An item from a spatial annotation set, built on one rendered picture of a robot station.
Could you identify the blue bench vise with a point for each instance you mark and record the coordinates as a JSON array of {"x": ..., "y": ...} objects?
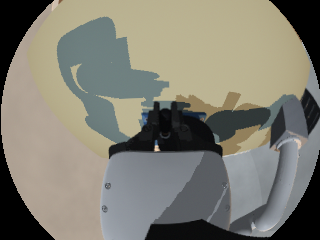
[{"x": 165, "y": 141}]

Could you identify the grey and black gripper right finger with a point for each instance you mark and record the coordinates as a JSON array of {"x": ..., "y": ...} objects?
[{"x": 187, "y": 139}]

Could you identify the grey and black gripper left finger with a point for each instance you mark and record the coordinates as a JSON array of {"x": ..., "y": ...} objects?
[{"x": 143, "y": 140}]

